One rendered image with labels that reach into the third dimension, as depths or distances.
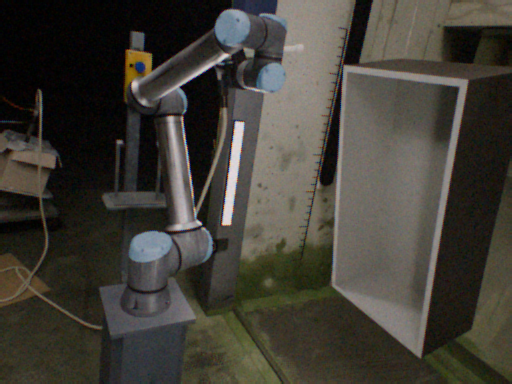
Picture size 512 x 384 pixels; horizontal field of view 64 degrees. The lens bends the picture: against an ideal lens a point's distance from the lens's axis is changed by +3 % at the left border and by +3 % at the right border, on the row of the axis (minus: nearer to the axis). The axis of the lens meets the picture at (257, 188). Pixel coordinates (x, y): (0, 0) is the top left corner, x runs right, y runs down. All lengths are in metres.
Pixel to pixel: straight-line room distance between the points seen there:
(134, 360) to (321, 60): 1.81
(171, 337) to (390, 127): 1.45
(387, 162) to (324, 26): 0.84
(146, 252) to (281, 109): 1.25
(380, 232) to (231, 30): 1.62
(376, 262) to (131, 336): 1.52
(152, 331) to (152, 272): 0.21
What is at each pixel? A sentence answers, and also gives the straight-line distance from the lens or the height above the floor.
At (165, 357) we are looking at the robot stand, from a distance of 1.71.
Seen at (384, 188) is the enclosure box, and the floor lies 1.04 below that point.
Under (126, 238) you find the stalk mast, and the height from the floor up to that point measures 0.50.
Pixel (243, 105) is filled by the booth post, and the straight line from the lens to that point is 2.26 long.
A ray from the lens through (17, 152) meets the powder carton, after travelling 3.52.
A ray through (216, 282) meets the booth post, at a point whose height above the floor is 0.25.
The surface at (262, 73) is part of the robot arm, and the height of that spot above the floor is 1.56.
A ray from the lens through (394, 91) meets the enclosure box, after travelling 2.18.
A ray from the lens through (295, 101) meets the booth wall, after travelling 2.42.
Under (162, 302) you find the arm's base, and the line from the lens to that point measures 1.63.
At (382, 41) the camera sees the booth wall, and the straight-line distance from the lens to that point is 2.77.
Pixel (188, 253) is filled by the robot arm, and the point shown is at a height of 0.85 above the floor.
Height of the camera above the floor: 1.60
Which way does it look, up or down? 17 degrees down
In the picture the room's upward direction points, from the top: 9 degrees clockwise
